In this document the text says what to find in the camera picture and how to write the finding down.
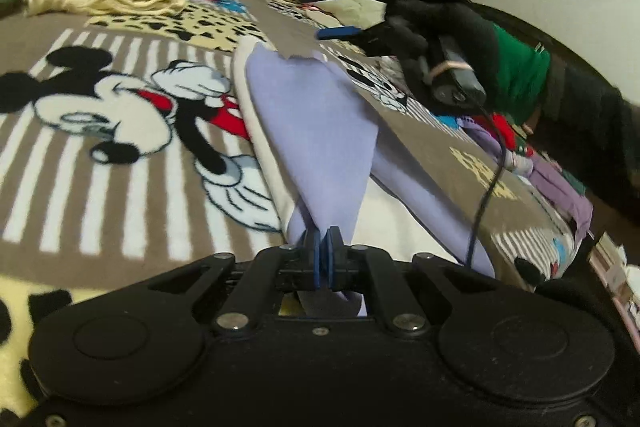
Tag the pink and white box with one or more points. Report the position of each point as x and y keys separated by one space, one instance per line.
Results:
x=612 y=267

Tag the printed cartoon mouse blanket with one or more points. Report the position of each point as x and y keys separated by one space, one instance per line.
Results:
x=115 y=187

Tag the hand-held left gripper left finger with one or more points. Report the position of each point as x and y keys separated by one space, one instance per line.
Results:
x=313 y=259

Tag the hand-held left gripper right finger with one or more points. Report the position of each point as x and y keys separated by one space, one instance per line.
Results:
x=328 y=259

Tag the white cloth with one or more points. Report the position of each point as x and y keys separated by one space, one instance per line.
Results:
x=272 y=177

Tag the lavender cloth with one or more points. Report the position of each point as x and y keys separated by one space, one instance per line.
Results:
x=310 y=127

